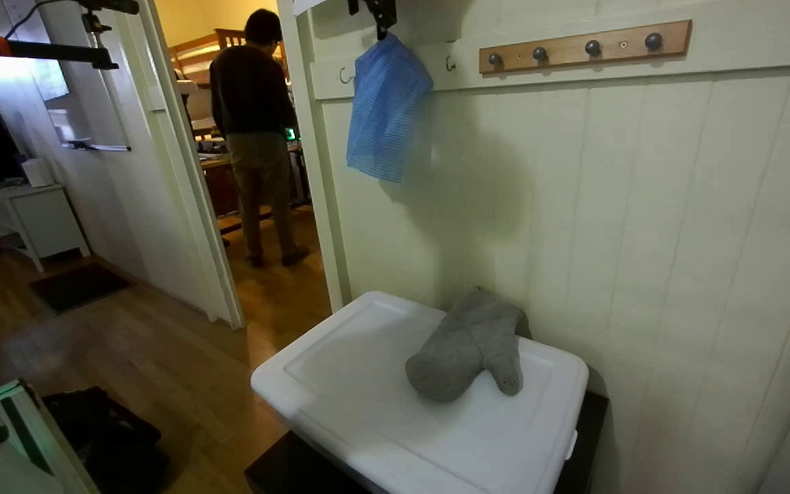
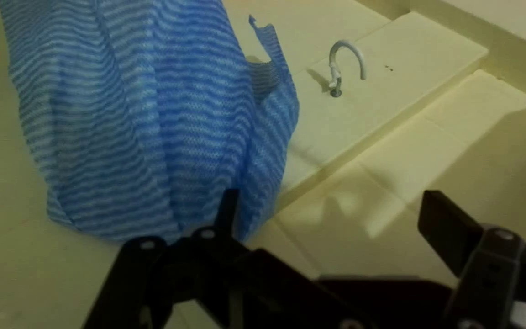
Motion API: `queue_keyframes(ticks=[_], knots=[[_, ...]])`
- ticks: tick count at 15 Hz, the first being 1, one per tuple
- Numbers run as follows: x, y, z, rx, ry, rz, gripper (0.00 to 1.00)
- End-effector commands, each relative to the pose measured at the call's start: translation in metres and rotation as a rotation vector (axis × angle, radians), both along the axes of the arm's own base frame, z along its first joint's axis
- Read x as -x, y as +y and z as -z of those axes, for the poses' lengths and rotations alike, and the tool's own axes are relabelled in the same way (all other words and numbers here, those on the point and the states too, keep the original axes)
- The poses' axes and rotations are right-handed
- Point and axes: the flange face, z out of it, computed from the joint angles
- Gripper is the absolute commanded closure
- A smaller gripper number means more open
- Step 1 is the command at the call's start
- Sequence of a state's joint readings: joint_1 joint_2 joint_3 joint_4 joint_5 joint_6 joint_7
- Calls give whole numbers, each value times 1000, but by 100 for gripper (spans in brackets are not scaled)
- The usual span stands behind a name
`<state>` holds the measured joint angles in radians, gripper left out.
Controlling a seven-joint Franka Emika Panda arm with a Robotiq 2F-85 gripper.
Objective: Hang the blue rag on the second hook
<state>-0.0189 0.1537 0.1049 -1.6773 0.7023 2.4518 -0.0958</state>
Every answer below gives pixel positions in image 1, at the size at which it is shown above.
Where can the dark floor mat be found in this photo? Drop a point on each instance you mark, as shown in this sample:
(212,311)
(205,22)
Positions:
(75,286)

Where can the grey oven mitt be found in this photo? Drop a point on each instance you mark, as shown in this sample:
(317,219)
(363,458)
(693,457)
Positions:
(467,351)

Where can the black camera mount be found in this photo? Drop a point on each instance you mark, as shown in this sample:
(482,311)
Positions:
(108,4)

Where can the small white box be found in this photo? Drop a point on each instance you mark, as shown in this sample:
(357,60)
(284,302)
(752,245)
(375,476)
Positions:
(38,170)

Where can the white plastic storage bin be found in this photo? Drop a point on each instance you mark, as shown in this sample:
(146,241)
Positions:
(357,385)

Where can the metal wall hook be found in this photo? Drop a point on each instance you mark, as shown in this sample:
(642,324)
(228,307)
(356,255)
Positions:
(345,74)
(452,64)

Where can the wooden peg rack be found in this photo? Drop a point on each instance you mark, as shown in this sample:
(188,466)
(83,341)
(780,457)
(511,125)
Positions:
(588,46)

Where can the person in dark shirt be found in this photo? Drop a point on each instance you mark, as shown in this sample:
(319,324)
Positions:
(253,119)

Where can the black boom with orange band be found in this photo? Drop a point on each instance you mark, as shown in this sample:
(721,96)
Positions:
(49,50)

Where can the white door frame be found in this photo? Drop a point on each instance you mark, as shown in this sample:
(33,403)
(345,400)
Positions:
(199,210)

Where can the white side table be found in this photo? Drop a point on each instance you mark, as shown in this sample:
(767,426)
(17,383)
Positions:
(33,219)

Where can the grey wall shelf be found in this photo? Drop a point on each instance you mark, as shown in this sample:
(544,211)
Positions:
(94,144)

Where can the wooden shelf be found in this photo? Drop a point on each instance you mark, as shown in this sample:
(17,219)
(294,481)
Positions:
(195,50)

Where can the blue rag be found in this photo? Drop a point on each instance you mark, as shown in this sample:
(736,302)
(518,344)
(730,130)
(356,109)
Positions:
(385,109)

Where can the black bag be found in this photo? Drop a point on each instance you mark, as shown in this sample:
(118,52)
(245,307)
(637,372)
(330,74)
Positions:
(108,440)

